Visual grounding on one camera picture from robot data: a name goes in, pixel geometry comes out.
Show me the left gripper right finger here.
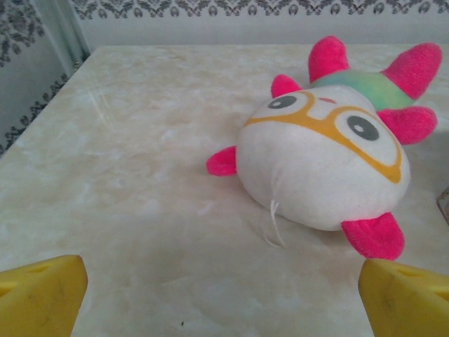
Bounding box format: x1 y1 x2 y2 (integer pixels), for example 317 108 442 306
358 259 449 337

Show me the aluminium corner post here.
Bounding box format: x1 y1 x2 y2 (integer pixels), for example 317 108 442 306
34 0 93 67

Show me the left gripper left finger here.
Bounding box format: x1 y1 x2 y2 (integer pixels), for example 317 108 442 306
0 255 88 337

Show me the white and pink plush toy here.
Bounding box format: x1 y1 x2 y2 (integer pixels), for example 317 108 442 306
206 34 443 263

